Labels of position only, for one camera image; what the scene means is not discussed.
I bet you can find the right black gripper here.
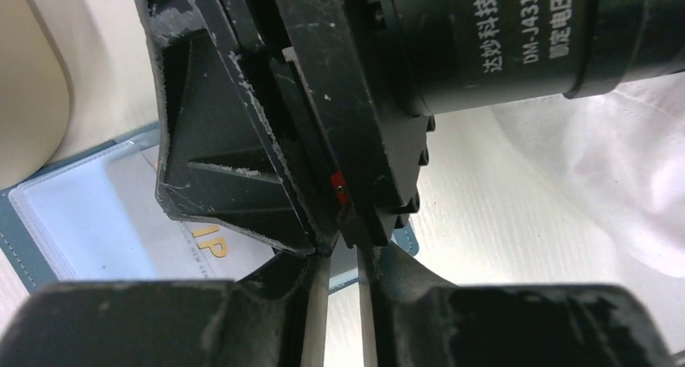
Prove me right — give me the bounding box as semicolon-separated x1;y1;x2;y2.
214;0;684;247

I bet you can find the beige oval tray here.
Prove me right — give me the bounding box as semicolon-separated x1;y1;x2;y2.
1;0;71;188

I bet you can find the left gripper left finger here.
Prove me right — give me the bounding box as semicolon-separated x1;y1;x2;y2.
1;253;330;366

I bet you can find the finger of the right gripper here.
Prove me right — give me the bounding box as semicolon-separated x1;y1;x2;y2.
134;0;338;255

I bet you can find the blue card holder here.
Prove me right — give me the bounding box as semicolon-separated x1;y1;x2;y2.
0;120;418;293

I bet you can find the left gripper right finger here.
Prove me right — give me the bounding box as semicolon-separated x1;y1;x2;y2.
358;245;679;366

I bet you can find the white cloth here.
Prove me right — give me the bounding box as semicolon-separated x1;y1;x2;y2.
492;74;684;278

